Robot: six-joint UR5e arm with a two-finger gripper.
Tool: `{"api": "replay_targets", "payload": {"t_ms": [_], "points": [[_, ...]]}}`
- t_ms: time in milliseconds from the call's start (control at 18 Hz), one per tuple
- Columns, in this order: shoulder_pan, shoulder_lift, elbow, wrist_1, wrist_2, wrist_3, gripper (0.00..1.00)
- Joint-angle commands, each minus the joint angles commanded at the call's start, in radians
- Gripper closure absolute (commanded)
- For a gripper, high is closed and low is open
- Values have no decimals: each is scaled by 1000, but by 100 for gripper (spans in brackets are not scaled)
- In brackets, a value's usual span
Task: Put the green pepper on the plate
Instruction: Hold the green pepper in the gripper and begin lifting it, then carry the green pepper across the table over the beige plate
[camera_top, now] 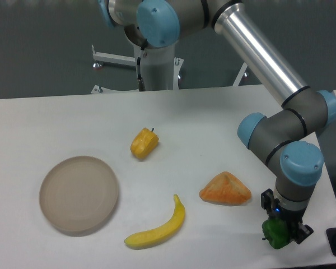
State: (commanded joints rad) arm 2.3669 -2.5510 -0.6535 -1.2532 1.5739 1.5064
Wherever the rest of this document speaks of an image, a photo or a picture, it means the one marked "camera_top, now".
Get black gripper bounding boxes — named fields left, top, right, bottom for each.
left=260, top=189, right=314, bottom=244

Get green toy pepper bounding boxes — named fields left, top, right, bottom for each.
left=262, top=218, right=291, bottom=249

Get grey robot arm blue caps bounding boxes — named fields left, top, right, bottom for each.
left=98, top=1, right=336, bottom=249

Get yellow toy pepper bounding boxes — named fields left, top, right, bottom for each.
left=130, top=128, right=159, bottom=160

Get beige round plate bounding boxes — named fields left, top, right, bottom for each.
left=39, top=156, right=119, bottom=236

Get orange toy pumpkin wedge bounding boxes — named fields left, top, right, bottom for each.
left=199, top=171, right=251, bottom=206

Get yellow toy banana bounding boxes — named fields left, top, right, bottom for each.
left=124, top=194, right=186, bottom=249

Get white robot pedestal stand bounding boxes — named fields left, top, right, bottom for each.
left=92, top=26, right=252, bottom=94

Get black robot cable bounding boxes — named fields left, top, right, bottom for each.
left=136, top=39, right=149, bottom=92

